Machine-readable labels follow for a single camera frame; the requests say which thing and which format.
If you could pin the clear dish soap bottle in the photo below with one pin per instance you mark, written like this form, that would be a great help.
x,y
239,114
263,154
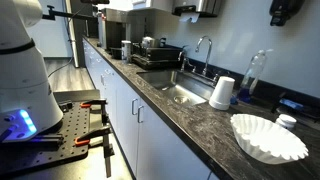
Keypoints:
x,y
252,75

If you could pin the small blue sponge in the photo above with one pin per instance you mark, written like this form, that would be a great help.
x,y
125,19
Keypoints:
x,y
234,100

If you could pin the white wall cabinet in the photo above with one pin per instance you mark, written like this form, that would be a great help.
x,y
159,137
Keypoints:
x,y
151,4

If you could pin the white upside-down cup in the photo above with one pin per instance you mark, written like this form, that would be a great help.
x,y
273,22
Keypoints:
x,y
222,95

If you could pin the small chrome side faucet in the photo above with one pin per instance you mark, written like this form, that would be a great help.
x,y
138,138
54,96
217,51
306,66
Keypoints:
x,y
184,59

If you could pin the black dish rack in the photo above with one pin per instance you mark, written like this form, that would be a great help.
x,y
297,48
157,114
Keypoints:
x,y
160,55

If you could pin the black orange bar clamp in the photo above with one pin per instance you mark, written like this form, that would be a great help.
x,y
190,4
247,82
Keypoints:
x,y
96,101
95,133

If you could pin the white base cabinet run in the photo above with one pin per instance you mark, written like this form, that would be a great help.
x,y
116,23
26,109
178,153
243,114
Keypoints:
x,y
156,146

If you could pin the metal kettle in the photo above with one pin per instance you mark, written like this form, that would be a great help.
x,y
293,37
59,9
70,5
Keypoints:
x,y
149,42

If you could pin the stainless steel travel mug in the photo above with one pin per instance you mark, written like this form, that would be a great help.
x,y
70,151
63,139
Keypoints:
x,y
126,50

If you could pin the small black bracket block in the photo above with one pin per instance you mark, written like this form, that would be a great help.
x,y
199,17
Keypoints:
x,y
65,106

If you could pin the black aluminium rail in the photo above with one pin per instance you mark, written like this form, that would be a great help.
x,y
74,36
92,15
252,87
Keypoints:
x,y
46,139

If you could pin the black wall soap dispenser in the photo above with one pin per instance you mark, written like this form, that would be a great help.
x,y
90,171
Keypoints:
x,y
285,11

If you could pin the wall paper towel dispenser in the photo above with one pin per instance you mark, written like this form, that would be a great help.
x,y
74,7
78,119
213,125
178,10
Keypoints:
x,y
200,6

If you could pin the small white lid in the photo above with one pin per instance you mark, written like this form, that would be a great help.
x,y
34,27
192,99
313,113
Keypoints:
x,y
286,121

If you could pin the chrome gooseneck faucet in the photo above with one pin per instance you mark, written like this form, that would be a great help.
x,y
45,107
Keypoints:
x,y
207,63

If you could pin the stainless steel coffee machine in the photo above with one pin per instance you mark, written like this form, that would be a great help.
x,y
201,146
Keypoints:
x,y
115,30

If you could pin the blue dish brush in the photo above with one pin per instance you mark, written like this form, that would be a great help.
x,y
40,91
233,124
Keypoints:
x,y
290,104

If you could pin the stainless steel sink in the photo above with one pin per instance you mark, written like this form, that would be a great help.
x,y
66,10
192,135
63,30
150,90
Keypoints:
x,y
180,88

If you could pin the white paper coffee filter bowl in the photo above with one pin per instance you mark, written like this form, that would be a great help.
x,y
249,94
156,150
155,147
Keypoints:
x,y
266,138

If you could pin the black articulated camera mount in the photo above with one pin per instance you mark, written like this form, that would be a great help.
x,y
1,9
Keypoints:
x,y
66,14

